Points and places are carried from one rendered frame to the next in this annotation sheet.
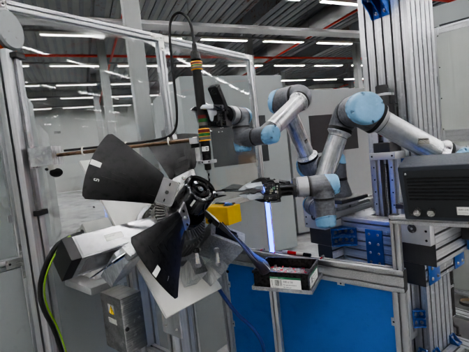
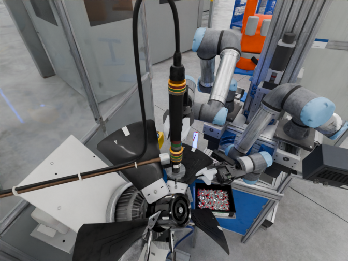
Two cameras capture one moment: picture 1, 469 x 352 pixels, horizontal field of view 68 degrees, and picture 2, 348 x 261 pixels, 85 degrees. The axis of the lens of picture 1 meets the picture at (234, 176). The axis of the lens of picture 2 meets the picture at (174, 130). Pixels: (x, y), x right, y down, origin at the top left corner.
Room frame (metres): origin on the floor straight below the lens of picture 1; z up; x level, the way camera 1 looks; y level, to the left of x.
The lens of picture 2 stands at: (0.90, 0.26, 1.89)
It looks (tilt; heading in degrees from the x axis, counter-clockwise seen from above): 43 degrees down; 338
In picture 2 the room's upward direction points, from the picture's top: straight up
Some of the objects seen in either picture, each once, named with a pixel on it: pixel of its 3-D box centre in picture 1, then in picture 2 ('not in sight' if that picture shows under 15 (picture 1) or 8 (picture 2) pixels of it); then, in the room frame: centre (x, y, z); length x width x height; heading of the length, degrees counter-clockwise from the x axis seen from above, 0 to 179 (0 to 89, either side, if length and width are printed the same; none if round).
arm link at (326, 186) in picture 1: (323, 186); (258, 161); (1.26, -0.32, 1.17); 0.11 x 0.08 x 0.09; 86
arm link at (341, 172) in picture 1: (333, 165); (226, 88); (1.84, -0.53, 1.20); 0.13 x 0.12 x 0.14; 47
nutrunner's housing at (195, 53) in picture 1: (201, 107); (176, 130); (1.28, 0.09, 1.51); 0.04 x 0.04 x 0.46
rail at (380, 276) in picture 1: (294, 263); (206, 175); (1.48, -0.22, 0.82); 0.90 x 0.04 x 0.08; 49
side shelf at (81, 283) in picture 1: (116, 272); (74, 209); (1.55, 0.58, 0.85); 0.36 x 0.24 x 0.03; 139
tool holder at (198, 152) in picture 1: (203, 150); (173, 163); (1.28, 0.10, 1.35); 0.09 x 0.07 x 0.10; 84
